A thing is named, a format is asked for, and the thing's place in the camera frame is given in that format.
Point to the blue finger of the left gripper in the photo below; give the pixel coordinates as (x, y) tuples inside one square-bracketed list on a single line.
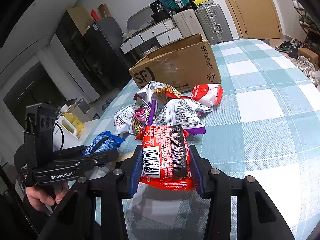
[(98, 159), (69, 153)]

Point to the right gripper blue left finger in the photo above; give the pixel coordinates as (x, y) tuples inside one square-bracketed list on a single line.
[(136, 170)]

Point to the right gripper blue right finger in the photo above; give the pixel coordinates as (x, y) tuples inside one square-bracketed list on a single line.
[(197, 171)]

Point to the blue Oreo pack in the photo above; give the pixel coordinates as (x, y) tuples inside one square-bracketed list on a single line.
[(103, 142)]

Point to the red barcode snack pack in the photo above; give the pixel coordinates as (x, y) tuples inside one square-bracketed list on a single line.
[(166, 158)]

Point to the small white red snack bag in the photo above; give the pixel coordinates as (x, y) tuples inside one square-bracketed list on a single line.
[(123, 120)]

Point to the pink purple candy bag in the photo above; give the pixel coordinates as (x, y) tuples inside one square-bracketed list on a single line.
[(144, 114)]

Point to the silver purple snack bag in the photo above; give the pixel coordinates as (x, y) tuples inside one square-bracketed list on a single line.
[(185, 113)]

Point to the red white snack pouch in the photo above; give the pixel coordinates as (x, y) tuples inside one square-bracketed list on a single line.
[(207, 94)]

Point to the silver noodle snack bag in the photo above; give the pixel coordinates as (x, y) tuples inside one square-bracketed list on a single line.
[(160, 92)]

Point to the clear cracker pack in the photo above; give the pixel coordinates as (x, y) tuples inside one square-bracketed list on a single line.
[(117, 163)]

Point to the person's left hand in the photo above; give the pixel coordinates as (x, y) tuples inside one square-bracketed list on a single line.
[(40, 200)]

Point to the white electric kettle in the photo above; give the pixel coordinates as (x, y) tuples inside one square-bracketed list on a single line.
[(64, 135)]

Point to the grey slippers pair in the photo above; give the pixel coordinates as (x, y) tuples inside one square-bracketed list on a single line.
[(106, 104)]

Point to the teal white plaid tablecloth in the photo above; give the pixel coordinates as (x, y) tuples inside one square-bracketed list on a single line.
[(266, 126)]

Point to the black refrigerator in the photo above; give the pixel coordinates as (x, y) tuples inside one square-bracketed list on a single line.
[(104, 55)]

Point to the SF Express cardboard box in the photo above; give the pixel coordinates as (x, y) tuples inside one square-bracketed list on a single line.
[(183, 64)]

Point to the white drawer desk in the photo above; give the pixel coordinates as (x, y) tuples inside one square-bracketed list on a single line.
[(164, 32)]

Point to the silver aluminium suitcase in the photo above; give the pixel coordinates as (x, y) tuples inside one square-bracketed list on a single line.
[(214, 23)]

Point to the beige hard suitcase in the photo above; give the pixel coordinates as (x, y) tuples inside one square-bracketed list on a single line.
[(188, 23)]

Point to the grey oval mirror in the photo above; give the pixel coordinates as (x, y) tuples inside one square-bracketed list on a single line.
[(139, 18)]

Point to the small cardboard box on floor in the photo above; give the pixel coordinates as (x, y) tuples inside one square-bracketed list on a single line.
[(310, 55)]

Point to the wooden door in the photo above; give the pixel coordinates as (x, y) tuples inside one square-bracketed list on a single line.
[(255, 18)]

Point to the wooden shoe rack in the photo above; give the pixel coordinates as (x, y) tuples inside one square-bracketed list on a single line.
[(309, 27)]

